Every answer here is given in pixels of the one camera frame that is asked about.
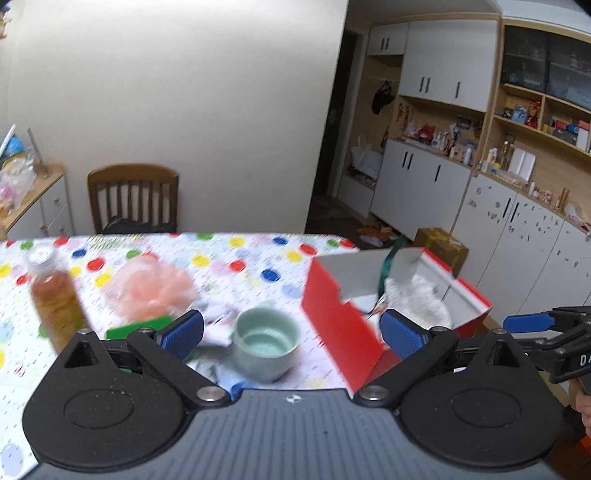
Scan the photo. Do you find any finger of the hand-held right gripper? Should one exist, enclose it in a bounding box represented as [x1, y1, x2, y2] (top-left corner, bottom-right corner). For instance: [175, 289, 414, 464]
[502, 306, 591, 334]
[515, 333, 573, 360]

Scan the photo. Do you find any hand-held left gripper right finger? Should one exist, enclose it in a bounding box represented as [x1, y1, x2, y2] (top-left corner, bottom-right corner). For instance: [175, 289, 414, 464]
[353, 308, 537, 409]

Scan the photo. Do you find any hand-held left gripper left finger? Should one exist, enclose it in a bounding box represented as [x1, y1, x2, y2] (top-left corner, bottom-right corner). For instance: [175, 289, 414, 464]
[48, 309, 232, 411]

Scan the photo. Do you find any white printed wipe packet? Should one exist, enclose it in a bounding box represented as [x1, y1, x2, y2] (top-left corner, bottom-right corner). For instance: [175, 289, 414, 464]
[187, 305, 241, 393]

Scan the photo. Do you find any yellow and green sponge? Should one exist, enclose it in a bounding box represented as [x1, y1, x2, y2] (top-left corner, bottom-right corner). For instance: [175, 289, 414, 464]
[105, 316, 174, 342]

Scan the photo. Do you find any white plastic bag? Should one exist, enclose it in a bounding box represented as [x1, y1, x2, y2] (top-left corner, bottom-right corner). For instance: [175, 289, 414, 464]
[369, 274, 453, 329]

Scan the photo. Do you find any pink mesh bath loofah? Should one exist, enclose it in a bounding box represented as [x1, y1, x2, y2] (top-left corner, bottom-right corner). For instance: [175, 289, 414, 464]
[108, 256, 197, 322]

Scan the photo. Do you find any red cardboard box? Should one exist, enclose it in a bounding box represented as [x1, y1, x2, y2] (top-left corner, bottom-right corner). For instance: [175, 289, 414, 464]
[301, 247, 494, 398]

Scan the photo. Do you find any dark green ribbon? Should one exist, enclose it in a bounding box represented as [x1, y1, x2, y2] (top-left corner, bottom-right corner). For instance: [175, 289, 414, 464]
[376, 235, 408, 301]

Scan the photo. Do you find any pale green ceramic cup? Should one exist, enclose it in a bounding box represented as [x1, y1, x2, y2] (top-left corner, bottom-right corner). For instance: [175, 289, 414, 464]
[231, 307, 303, 384]

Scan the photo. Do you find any brown cardboard box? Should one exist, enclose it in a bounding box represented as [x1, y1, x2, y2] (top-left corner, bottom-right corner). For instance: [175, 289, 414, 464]
[412, 227, 468, 278]

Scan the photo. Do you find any wooden display shelf unit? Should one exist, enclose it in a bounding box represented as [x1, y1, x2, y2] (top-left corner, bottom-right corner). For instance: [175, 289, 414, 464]
[455, 18, 591, 321]

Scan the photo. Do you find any balloon print tablecloth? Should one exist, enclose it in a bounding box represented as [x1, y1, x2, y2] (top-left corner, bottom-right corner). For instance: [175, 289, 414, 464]
[0, 232, 361, 480]

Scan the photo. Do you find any dark seat cushion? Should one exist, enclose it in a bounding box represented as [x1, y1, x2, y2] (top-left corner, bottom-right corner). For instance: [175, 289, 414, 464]
[102, 218, 178, 234]

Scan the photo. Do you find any amber tea bottle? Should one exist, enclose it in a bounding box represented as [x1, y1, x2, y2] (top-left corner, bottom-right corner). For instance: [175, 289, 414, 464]
[25, 247, 89, 352]

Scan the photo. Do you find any white lower cabinet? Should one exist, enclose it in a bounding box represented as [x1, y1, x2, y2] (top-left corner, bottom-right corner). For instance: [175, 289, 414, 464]
[369, 138, 472, 243]

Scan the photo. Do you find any brown wooden chair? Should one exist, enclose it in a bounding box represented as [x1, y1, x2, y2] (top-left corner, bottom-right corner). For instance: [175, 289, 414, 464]
[88, 164, 180, 235]

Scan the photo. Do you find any white paper bag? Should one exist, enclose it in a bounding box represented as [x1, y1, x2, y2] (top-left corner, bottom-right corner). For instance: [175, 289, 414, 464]
[351, 145, 385, 179]

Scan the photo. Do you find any row of small countertop items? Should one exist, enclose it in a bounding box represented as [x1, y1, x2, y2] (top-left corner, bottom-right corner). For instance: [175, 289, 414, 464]
[396, 115, 484, 168]

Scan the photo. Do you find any pile of clear plastic bags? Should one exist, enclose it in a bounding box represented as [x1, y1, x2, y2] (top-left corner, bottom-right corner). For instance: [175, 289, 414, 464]
[0, 122, 49, 219]

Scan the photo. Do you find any black hanging bag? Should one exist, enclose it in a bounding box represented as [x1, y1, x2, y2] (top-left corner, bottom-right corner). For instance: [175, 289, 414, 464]
[372, 80, 394, 116]

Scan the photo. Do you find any white upper wall cabinet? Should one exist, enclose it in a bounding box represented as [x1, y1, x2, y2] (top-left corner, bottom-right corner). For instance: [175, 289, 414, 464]
[367, 18, 502, 114]

